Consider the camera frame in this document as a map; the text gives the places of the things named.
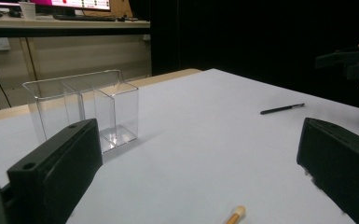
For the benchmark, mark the black pen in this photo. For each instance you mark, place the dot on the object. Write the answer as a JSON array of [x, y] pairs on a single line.
[[281, 109]]

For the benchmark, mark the black keyboard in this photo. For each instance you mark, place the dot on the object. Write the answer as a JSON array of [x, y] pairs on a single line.
[[84, 17]]

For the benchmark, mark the black computer mouse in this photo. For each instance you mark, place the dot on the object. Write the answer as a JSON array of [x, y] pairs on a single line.
[[15, 13]]

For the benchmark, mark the clear acrylic organizer box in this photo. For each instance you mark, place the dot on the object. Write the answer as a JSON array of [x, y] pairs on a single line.
[[118, 105]]

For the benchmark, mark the computer monitor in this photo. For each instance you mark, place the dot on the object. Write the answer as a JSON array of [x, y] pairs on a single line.
[[74, 3]]

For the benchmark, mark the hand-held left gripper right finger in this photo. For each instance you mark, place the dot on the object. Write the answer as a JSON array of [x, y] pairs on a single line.
[[342, 161]]

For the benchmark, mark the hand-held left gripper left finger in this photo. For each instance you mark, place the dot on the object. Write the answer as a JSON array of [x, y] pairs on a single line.
[[56, 168]]

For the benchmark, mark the white table mat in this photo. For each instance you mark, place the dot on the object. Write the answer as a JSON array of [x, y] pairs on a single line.
[[199, 140]]

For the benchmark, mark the black curtain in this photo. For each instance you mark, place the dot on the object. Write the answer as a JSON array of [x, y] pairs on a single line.
[[245, 34]]

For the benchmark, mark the beige desk with black edge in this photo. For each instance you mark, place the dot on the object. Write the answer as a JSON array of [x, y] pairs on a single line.
[[74, 26]]

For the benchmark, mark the white paper cup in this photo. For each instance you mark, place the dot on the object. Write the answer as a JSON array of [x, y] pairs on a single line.
[[28, 11]]

